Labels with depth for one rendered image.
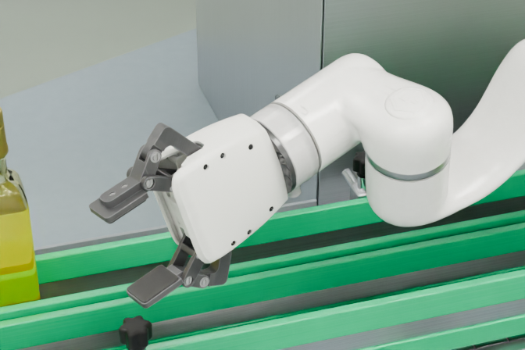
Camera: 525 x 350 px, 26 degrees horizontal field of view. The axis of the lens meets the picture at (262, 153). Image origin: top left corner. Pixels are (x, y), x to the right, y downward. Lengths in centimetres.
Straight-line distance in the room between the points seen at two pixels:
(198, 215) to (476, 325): 36
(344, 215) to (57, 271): 32
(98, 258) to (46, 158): 59
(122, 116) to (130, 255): 68
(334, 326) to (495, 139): 24
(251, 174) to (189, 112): 91
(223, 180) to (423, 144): 17
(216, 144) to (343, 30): 37
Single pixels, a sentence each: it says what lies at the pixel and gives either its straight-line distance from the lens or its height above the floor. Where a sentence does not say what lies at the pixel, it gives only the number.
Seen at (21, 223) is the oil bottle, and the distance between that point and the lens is 109.
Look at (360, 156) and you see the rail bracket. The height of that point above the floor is 101.
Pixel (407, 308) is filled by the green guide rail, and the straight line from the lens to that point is 113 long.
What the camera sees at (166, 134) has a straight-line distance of 92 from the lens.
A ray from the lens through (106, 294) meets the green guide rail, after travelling 113.
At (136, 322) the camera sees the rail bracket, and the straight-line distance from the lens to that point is 102.
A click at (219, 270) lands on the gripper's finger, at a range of 101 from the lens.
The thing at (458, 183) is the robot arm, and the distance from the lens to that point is 106.
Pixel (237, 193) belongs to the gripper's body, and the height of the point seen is 113.
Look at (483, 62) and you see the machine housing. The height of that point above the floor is 105.
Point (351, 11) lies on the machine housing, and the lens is 127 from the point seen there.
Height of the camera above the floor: 166
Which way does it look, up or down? 31 degrees down
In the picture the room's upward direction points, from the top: straight up
